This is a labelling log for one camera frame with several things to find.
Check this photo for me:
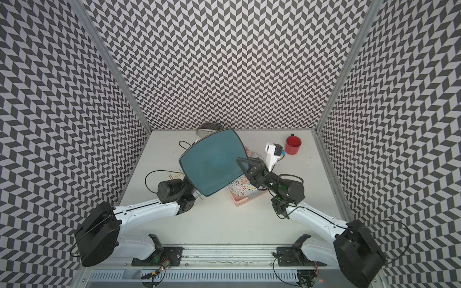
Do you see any colourful speckled round plate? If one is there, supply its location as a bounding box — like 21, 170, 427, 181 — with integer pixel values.
227, 150, 267, 199

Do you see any dark teal square plate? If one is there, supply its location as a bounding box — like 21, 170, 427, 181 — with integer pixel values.
179, 128, 247, 197

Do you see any white plaid round plate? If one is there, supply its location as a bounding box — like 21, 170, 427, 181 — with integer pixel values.
169, 174, 184, 180

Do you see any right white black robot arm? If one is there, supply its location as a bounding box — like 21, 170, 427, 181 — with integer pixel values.
237, 158, 387, 288

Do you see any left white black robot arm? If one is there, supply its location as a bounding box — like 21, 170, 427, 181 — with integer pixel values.
74, 178, 197, 267

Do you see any pink plastic basket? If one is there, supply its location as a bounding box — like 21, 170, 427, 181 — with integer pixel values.
226, 145, 262, 208

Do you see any red mug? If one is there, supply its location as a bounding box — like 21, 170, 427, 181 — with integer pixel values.
285, 134, 302, 156

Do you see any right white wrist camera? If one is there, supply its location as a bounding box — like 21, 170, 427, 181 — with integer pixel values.
265, 143, 285, 172

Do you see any round mirror on wire stand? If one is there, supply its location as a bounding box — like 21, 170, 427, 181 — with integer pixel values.
196, 122, 224, 138

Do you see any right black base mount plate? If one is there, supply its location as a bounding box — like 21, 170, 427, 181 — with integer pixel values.
276, 247, 315, 267

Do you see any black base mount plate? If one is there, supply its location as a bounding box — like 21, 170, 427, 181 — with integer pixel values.
276, 247, 315, 267
132, 247, 184, 267

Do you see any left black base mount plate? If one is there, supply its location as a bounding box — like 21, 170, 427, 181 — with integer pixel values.
132, 247, 184, 267

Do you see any aluminium front rail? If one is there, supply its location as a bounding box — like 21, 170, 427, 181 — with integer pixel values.
80, 238, 348, 269

